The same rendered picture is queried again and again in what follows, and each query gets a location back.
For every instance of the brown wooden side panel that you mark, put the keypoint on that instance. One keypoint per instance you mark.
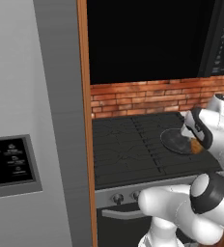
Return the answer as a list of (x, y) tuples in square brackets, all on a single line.
[(86, 112)]

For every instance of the black stove with hob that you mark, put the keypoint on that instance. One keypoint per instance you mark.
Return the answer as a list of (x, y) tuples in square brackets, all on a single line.
[(126, 151)]

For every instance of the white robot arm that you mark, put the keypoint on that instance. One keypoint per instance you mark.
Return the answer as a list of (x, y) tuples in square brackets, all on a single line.
[(181, 205)]

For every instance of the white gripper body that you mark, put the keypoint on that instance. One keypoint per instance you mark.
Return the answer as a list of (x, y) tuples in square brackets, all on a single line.
[(186, 132)]

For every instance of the grey fridge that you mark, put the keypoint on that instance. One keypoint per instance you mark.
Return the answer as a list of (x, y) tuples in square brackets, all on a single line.
[(27, 96)]

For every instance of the black microwave oven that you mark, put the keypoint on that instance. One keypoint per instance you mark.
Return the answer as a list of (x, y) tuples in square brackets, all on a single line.
[(146, 38)]

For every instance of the black oven door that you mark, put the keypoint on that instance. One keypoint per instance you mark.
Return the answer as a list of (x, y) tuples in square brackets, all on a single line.
[(120, 230)]

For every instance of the brown croissant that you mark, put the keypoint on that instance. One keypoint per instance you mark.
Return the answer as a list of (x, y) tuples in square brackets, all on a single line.
[(197, 146)]

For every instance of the black round pan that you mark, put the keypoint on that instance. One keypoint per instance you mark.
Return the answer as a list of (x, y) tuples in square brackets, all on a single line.
[(172, 139)]

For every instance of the grey stove knob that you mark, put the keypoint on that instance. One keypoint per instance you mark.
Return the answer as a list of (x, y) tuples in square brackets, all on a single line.
[(136, 195), (117, 198)]

